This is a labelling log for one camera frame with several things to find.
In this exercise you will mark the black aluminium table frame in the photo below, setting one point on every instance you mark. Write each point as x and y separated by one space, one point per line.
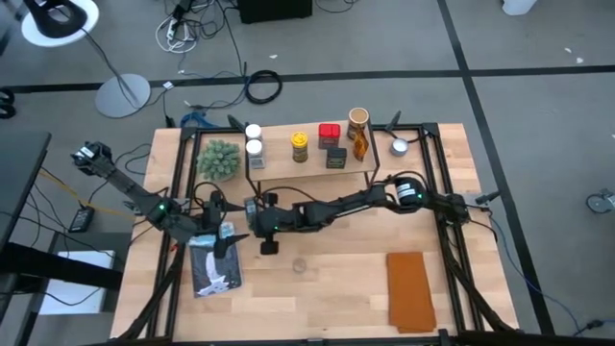
216 129

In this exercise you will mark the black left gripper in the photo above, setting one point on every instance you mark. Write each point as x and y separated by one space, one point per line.
209 221

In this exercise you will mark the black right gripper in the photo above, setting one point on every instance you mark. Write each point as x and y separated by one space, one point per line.
271 221

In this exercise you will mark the wooden shelf with black legs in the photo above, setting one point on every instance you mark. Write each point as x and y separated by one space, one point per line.
278 163

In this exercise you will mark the small silver round tin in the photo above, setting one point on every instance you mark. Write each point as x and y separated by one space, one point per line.
399 147

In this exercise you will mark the grey caster wheel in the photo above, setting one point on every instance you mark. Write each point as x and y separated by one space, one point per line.
600 202

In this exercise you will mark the small cork-top glass jar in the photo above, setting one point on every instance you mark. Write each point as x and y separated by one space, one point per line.
299 265

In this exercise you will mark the floor lamp with grey base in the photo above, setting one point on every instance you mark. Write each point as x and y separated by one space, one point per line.
122 96

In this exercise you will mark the black power adapter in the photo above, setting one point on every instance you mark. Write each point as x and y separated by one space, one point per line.
81 219

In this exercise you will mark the dark green spice tin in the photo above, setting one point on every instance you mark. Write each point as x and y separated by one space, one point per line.
336 157

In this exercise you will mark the red-lid square spice jar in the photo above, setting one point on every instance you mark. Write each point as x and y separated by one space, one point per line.
329 134

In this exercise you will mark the orange folded cloth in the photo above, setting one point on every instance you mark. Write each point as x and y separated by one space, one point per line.
410 293

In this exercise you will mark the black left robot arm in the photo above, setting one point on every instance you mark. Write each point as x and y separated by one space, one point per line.
130 187

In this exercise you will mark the green succulent in white pot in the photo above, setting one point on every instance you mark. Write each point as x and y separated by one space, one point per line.
218 161

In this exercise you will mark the black chair wheels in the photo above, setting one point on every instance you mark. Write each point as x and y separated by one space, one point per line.
7 111

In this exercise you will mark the white floor container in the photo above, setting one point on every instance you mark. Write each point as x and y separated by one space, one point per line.
519 6

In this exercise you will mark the yellow-lid spice jar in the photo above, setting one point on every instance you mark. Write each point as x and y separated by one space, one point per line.
299 144

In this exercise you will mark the black side desk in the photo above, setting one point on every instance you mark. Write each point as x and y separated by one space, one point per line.
19 182

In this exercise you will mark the white-lid bagel seasoning jar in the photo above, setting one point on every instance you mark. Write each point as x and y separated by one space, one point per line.
255 151
253 130

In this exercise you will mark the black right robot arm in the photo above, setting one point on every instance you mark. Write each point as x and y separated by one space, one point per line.
346 206

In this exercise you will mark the black box on floor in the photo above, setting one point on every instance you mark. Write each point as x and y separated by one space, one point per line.
274 9

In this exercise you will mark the tan-lid glass jar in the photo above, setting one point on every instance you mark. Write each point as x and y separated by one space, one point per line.
358 120

